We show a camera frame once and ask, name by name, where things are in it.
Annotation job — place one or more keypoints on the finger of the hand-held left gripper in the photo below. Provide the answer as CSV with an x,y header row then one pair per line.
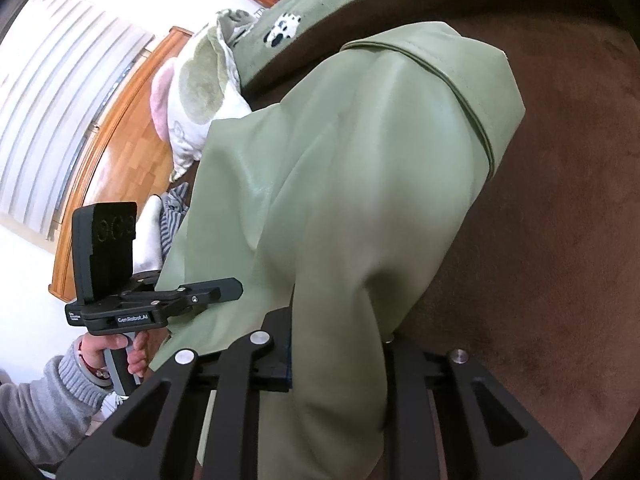
x,y
210,292

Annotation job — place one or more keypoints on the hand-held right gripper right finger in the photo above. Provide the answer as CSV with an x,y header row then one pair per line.
x,y
450,410

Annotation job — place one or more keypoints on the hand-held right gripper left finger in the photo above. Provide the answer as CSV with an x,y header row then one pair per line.
x,y
240,385

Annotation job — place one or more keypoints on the green jacket with ribbed cuffs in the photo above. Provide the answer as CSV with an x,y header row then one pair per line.
x,y
340,185

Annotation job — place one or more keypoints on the person's left forearm grey sleeve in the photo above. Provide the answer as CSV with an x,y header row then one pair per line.
x,y
45,400

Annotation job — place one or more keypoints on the person's left hand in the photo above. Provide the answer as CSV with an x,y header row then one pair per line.
x,y
137,355

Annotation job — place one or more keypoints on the white cloth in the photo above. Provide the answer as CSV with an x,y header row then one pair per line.
x,y
147,240

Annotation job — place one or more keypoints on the striped grey cloth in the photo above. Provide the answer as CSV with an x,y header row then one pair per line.
x,y
172,215

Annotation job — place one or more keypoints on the wooden bed headboard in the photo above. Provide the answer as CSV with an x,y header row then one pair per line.
x,y
120,160

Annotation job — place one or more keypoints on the white green pink pillow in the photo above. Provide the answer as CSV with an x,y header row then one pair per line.
x,y
200,90

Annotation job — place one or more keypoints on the green panda print quilt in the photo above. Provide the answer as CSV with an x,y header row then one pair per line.
x,y
320,5

